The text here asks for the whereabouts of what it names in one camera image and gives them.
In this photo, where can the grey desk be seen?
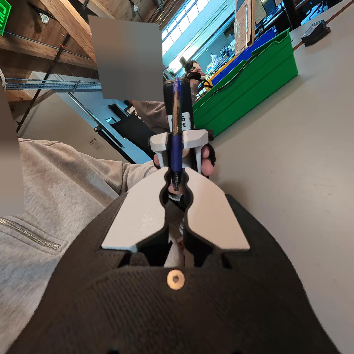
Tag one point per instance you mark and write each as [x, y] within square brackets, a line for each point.
[290, 166]

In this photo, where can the person's left hand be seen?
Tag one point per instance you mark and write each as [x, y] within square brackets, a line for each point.
[206, 163]

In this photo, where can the blue pen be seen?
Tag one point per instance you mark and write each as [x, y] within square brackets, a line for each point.
[176, 155]

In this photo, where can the person's left forearm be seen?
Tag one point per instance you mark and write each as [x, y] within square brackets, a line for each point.
[138, 177]

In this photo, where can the blue storage bin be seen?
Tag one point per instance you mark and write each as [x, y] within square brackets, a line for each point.
[237, 62]

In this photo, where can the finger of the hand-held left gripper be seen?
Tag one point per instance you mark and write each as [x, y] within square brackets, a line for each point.
[195, 139]
[159, 141]

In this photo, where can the green storage bin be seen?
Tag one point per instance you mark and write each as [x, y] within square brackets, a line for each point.
[249, 91]

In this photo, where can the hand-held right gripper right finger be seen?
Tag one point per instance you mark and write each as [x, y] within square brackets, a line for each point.
[213, 221]

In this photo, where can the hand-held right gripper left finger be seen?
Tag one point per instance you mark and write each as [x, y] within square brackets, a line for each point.
[138, 215]

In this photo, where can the black chair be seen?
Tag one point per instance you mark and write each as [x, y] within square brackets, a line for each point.
[132, 132]

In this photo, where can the green exit sign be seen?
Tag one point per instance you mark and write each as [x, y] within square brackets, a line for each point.
[4, 16]

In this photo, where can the cardboard panel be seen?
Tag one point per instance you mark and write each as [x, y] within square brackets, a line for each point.
[243, 27]

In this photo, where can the small black power adapter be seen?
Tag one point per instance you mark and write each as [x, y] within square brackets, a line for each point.
[315, 31]

